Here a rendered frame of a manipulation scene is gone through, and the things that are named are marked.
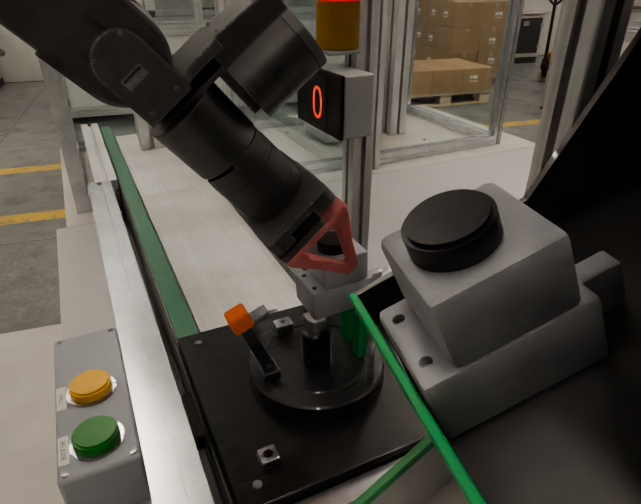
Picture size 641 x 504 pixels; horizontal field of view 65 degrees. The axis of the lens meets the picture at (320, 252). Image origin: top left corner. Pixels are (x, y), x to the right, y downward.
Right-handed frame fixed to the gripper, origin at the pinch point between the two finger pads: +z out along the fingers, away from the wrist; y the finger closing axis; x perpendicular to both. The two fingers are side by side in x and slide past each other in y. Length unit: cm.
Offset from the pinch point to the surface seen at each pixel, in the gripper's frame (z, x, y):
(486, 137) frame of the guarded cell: 78, -57, 82
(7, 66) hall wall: 7, 137, 822
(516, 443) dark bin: -12.7, 0.1, -29.1
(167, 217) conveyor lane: 10, 19, 58
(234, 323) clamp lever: -3.9, 10.6, -1.4
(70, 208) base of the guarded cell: 2, 36, 85
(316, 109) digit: -2.1, -10.7, 19.0
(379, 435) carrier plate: 9.9, 9.2, -10.4
